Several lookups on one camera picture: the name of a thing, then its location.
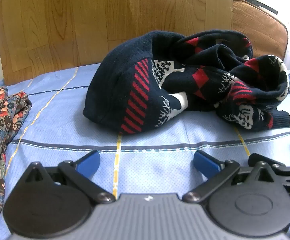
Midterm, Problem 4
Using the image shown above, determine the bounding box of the light blue bed sheet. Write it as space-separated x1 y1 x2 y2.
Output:
0 62 290 240

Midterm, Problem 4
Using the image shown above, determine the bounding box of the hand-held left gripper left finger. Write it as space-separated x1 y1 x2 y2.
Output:
18 150 116 204

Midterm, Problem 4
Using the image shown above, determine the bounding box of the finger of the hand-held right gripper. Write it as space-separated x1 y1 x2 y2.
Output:
248 152 290 181

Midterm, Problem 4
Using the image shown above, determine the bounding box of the floral patterned cloth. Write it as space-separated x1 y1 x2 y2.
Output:
0 86 33 222

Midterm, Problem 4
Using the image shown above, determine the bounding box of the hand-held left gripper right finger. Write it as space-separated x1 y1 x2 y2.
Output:
183 150 285 203

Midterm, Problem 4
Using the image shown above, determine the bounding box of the navy red white knit sweater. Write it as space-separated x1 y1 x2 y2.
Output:
82 30 290 135

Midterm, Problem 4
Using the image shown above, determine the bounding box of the wooden headboard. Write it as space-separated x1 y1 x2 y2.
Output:
0 0 234 87

